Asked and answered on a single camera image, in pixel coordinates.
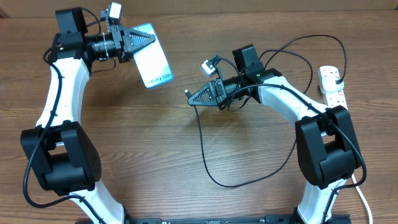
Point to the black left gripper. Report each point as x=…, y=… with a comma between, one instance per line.
x=120, y=33

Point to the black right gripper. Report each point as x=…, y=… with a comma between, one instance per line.
x=217, y=86

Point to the blue Samsung Galaxy smartphone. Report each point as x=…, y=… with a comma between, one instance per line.
x=151, y=61

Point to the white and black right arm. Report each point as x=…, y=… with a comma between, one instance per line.
x=327, y=148

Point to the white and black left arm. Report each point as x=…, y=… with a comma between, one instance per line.
x=59, y=152

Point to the white charger plug adapter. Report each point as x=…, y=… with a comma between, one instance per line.
x=329, y=85

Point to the white power strip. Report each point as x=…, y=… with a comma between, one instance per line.
x=333, y=94

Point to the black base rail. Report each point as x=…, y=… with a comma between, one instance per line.
x=217, y=220

